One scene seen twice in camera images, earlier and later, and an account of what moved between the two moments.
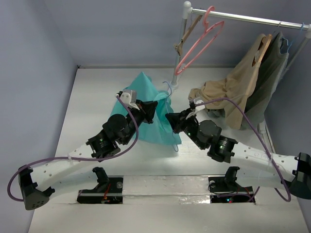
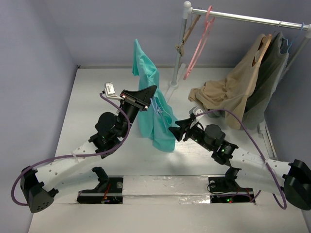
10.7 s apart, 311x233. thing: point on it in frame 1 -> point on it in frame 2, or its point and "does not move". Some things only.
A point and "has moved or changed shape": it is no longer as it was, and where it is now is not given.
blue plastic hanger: x=169 y=95 -> x=158 y=109
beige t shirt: x=233 y=93 does not move
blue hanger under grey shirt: x=302 y=25 does not move
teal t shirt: x=164 y=128 has moved or changed shape
